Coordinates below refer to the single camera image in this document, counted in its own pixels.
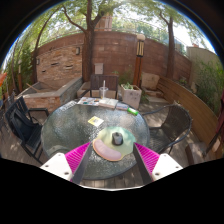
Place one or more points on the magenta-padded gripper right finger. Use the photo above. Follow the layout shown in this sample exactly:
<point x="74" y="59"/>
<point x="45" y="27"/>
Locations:
<point x="160" y="165"/>

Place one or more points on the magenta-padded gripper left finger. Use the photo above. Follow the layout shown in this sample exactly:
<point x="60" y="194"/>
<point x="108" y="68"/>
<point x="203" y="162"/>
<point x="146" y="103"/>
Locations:
<point x="60" y="164"/>

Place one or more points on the grey black computer mouse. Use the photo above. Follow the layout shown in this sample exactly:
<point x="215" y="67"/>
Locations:
<point x="117" y="138"/>

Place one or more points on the black slatted chair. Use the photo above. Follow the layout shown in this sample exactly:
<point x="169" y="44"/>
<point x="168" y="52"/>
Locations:
<point x="31" y="140"/>

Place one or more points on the dark wicker chair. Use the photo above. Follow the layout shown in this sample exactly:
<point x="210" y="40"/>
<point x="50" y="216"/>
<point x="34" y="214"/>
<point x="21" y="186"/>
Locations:
<point x="176" y="126"/>

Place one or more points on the yellow card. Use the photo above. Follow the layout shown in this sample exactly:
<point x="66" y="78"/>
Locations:
<point x="96" y="121"/>

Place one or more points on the black bag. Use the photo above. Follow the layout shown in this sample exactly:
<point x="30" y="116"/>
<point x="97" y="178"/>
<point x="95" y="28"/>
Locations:
<point x="21" y="123"/>

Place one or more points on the white printed paper strip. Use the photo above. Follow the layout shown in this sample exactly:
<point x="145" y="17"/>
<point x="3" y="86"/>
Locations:
<point x="68" y="105"/>

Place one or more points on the green tube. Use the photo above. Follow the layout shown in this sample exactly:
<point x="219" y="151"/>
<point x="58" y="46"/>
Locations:
<point x="133" y="111"/>

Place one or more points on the curved wooden bench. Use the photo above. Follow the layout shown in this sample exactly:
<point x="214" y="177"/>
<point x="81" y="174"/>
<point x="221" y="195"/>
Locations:
<point x="196" y="113"/>

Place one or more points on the stone raised planter bed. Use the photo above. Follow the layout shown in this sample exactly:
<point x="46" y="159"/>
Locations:
<point x="50" y="98"/>

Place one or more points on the colourful magazine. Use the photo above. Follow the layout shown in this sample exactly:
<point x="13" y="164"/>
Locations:
<point x="88" y="101"/>

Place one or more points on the small stack of books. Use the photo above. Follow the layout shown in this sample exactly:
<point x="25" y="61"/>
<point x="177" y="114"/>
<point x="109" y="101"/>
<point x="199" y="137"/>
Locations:
<point x="122" y="106"/>

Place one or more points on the white planter box with plant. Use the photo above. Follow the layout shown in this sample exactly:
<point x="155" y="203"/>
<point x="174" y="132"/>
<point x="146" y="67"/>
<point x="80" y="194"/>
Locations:
<point x="131" y="96"/>

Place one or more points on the open book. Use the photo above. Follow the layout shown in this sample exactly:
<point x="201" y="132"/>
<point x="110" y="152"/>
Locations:
<point x="108" y="103"/>

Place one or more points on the clear plastic cup with straw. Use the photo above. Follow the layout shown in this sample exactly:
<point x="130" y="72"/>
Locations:
<point x="103" y="92"/>

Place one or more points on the beige stone slab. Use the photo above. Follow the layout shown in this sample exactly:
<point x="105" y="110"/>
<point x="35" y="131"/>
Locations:
<point x="150" y="81"/>

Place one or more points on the dark wooden slatted chair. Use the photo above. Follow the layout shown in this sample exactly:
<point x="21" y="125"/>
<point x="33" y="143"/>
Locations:
<point x="111" y="81"/>

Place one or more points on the thin curved tree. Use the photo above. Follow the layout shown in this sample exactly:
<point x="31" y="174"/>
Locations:
<point x="34" y="63"/>

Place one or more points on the large forked tree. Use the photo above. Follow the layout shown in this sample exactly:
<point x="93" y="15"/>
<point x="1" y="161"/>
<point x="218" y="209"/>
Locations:
<point x="87" y="53"/>

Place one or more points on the slim leaning tree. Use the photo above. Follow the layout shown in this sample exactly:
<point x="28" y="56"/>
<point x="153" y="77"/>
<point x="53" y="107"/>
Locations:
<point x="170" y="50"/>

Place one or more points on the wooden lamp post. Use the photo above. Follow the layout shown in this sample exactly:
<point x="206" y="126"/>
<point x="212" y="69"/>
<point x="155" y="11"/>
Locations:
<point x="137" y="66"/>

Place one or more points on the white wall box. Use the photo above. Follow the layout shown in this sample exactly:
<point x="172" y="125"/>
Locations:
<point x="99" y="68"/>

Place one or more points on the wall lamp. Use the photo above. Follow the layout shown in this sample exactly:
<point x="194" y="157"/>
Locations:
<point x="37" y="61"/>
<point x="77" y="50"/>

